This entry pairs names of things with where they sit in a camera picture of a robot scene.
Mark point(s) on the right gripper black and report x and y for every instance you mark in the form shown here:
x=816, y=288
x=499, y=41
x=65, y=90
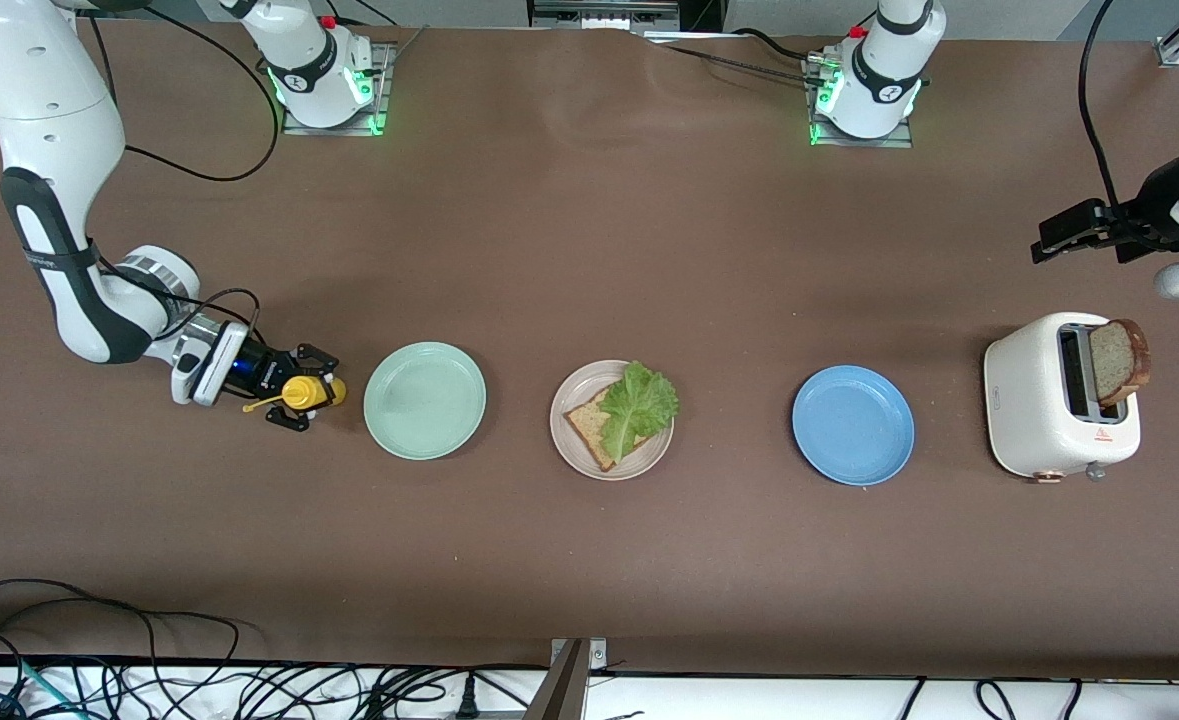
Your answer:
x=263, y=371

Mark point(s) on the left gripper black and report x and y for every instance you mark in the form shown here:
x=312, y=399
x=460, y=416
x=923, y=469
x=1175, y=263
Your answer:
x=1141, y=222

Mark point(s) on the yellow mustard squeeze bottle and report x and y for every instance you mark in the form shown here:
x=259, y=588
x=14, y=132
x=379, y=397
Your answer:
x=309, y=392

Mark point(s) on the brown bread slice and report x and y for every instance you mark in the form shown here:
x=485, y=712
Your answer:
x=587, y=430
x=1114, y=360

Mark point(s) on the green lettuce leaf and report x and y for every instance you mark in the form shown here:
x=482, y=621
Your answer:
x=639, y=405

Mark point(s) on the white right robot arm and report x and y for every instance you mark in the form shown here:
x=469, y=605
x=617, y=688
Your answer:
x=49, y=120

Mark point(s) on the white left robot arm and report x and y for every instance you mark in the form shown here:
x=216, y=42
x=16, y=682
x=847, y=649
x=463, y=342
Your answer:
x=884, y=70

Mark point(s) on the mint green plate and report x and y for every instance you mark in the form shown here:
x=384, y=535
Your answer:
x=424, y=400

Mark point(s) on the beige plate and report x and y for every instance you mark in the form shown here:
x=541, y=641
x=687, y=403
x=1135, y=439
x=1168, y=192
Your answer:
x=574, y=455

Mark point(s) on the blue plate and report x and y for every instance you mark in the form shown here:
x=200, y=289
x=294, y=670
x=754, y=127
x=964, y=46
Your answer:
x=853, y=425

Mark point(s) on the white toaster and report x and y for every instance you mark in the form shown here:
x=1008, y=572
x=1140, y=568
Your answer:
x=1024, y=400

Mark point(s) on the black power plug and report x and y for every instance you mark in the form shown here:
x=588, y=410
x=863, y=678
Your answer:
x=467, y=700

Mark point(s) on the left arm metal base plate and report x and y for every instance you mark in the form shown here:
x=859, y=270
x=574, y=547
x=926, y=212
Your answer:
x=899, y=142

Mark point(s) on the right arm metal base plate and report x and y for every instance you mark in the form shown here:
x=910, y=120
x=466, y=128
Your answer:
x=381, y=95

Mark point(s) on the aluminium profile bracket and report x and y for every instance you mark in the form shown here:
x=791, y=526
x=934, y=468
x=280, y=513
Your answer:
x=564, y=680

